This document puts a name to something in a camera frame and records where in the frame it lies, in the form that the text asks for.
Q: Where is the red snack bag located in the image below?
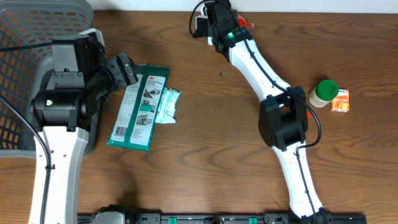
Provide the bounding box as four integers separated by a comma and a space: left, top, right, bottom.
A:
237, 14, 254, 28

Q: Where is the green white package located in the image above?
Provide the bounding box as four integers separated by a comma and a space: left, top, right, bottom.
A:
107, 65, 170, 151

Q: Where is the mint green wipes pack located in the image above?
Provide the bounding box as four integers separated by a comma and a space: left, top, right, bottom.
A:
155, 87, 182, 124

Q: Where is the green lid spice jar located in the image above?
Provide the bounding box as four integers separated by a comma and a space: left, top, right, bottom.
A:
308, 80, 339, 108

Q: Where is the small orange box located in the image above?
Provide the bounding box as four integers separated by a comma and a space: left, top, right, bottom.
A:
331, 89, 349, 113

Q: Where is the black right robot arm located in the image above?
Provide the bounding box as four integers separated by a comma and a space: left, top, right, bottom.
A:
190, 15, 324, 223

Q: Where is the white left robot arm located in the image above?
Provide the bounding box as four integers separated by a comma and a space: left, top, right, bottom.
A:
29, 53, 137, 223

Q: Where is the white barcode scanner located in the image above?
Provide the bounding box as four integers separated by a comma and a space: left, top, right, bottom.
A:
193, 13, 213, 46

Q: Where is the grey plastic shopping basket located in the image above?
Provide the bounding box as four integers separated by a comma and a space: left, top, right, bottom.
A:
0, 0, 100, 159

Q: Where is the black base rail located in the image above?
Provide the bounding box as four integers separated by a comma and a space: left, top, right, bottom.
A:
77, 205, 367, 224

